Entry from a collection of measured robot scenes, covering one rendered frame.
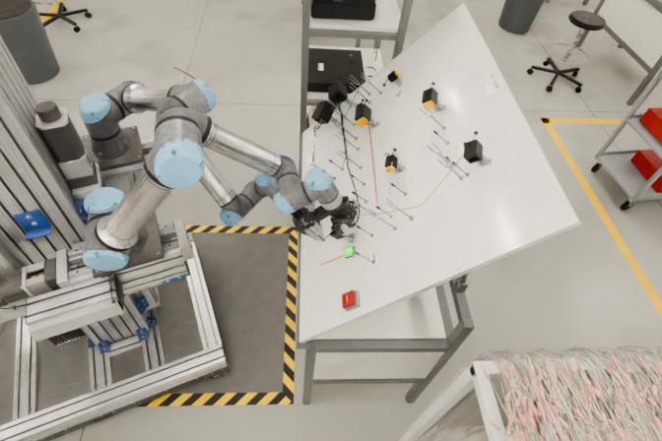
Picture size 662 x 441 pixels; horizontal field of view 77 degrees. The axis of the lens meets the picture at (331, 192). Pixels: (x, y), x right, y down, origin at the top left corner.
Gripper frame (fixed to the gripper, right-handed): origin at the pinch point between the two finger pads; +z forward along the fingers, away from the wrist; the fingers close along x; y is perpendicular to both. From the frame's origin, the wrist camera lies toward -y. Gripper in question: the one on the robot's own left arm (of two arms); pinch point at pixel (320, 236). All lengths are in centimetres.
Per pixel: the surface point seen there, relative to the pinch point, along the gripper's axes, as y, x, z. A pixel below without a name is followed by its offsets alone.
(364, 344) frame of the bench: 15.9, -14.0, 40.1
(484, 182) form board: 41, 52, 4
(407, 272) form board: 37.9, 16.2, 12.3
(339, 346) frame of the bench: 14.8, -21.9, 33.7
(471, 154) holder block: 40, 54, -6
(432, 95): 8, 66, -17
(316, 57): -92, 59, -45
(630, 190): -97, 193, 184
